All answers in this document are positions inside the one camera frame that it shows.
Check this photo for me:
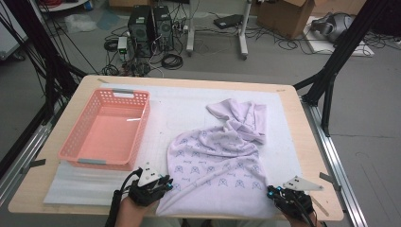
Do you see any grey rounded device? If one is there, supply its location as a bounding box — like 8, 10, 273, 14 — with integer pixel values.
310, 11, 356, 44

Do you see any white floor board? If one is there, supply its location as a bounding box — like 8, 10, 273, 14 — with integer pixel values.
304, 15, 375, 58

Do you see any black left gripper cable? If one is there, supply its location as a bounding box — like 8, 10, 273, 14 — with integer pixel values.
105, 166, 145, 227

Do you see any aluminium rail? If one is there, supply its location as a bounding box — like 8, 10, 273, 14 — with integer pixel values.
301, 98, 368, 227
0, 121, 55, 206

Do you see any white cabinet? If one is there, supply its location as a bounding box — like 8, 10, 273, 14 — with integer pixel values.
0, 0, 29, 61

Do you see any flat black device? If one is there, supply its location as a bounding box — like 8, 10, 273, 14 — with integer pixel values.
213, 13, 244, 30

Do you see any small white device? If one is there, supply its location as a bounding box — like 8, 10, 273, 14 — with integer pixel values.
116, 36, 129, 61

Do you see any white grid mat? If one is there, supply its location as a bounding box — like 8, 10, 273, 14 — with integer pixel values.
43, 82, 313, 213

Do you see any thin wooden stick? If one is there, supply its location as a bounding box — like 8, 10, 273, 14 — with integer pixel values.
311, 197, 330, 218

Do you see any lilac printed cloth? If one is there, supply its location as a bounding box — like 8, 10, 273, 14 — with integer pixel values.
155, 97, 278, 219

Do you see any black computer tower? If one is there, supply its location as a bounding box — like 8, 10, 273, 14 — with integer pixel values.
152, 5, 175, 52
127, 5, 155, 59

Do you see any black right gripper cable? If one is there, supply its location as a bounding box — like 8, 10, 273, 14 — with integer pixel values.
288, 190, 318, 227

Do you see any black metal frame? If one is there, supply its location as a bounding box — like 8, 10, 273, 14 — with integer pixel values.
0, 0, 88, 124
292, 0, 392, 138

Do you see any coiled black cable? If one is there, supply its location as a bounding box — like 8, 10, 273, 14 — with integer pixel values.
103, 39, 119, 53
161, 53, 184, 71
102, 64, 120, 77

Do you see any person's right hand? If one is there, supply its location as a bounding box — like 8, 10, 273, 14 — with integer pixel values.
284, 212, 320, 227

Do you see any person's left hand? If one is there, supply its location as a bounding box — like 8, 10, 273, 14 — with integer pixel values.
113, 197, 159, 227

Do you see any white stand leg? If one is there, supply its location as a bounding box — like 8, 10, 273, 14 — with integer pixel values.
185, 0, 196, 58
238, 0, 253, 61

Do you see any clear plastic bag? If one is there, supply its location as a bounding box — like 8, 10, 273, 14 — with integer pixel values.
64, 13, 98, 34

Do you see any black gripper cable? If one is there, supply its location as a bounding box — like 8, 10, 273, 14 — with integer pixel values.
288, 190, 318, 227
105, 166, 145, 227

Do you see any pink plastic basket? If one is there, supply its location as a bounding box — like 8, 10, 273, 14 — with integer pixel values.
57, 88, 151, 171

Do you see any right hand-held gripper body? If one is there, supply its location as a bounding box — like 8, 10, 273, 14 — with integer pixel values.
273, 175, 325, 220

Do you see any grey metal bracket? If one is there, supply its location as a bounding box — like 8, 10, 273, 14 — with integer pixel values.
319, 171, 342, 192
20, 158, 47, 175

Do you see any brown cardboard box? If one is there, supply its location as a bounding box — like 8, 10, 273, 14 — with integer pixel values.
108, 0, 155, 9
311, 0, 368, 17
256, 0, 316, 41

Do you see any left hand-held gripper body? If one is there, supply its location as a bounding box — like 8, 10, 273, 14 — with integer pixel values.
127, 162, 168, 208

